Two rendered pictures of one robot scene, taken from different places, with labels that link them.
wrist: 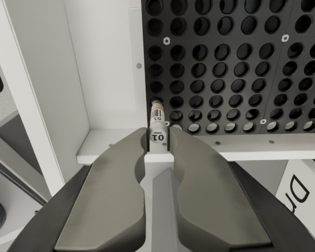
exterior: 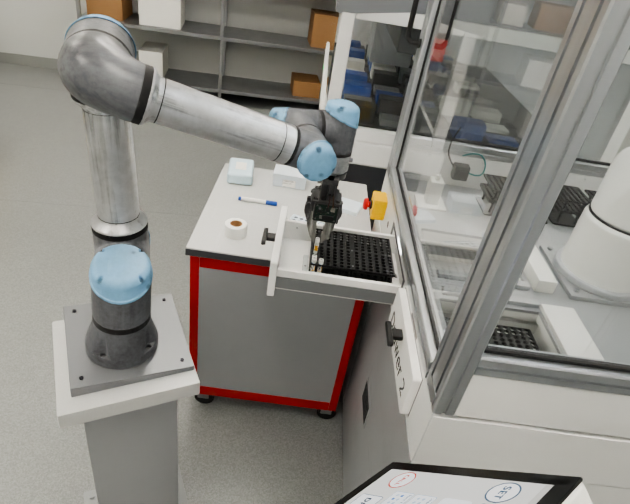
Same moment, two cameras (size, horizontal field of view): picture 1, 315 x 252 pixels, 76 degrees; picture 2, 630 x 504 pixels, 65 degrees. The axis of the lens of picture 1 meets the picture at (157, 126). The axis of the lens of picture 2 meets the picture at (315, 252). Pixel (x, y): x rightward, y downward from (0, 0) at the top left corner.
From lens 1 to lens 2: 1.27 m
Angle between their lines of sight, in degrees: 85
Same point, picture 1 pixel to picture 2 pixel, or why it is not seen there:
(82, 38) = (284, 260)
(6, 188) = (175, 333)
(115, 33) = (296, 261)
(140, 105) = not seen: hidden behind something
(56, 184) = (275, 256)
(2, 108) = not seen: outside the picture
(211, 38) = (331, 247)
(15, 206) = (167, 350)
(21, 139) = not seen: hidden behind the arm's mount
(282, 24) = (350, 248)
